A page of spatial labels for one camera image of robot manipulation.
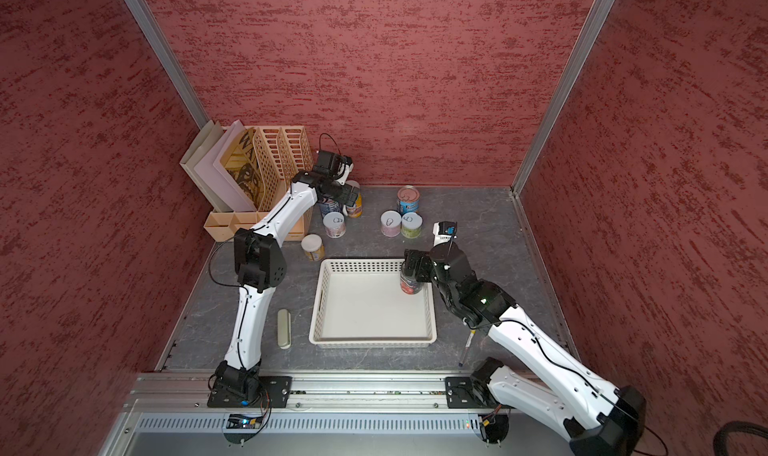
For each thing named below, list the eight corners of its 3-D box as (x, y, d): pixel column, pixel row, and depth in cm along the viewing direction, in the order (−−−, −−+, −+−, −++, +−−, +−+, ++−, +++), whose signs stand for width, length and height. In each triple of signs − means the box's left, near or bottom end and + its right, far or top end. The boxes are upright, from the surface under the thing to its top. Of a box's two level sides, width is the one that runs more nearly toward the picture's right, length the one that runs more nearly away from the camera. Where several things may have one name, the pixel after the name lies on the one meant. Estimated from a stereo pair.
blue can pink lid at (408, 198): (397, 220, 112) (398, 202, 104) (397, 203, 117) (397, 185, 109) (418, 220, 112) (421, 202, 104) (417, 203, 117) (419, 185, 109)
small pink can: (377, 231, 109) (377, 221, 104) (387, 218, 113) (387, 208, 109) (394, 239, 107) (395, 229, 102) (404, 225, 111) (404, 215, 106)
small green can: (401, 238, 108) (402, 228, 102) (401, 222, 112) (401, 211, 107) (421, 238, 108) (423, 228, 102) (420, 222, 112) (422, 211, 107)
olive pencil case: (281, 350, 83) (277, 346, 79) (281, 314, 89) (277, 309, 86) (292, 348, 83) (288, 343, 80) (291, 312, 89) (287, 307, 86)
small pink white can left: (324, 238, 107) (321, 228, 102) (327, 222, 112) (324, 212, 107) (345, 239, 107) (343, 228, 102) (347, 222, 112) (345, 212, 107)
